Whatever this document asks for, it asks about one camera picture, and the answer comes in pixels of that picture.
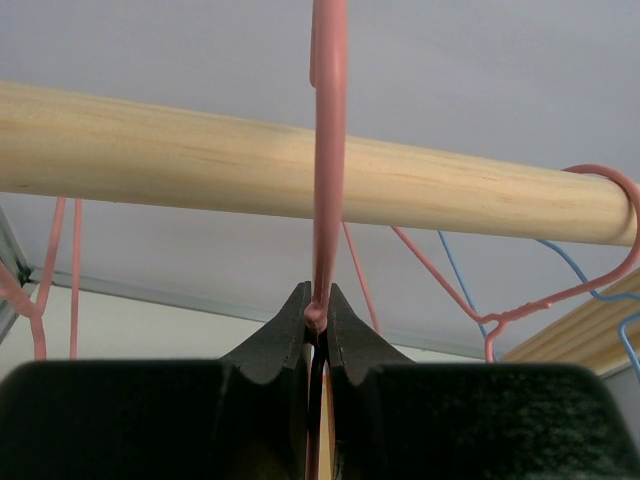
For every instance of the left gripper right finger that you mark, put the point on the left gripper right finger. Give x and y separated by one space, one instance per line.
354 348

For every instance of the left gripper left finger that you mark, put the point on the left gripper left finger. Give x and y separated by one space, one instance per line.
277 344

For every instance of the blue wire hanger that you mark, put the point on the blue wire hanger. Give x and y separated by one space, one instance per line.
606 298

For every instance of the wooden clothes rack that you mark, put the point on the wooden clothes rack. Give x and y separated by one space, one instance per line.
192 203

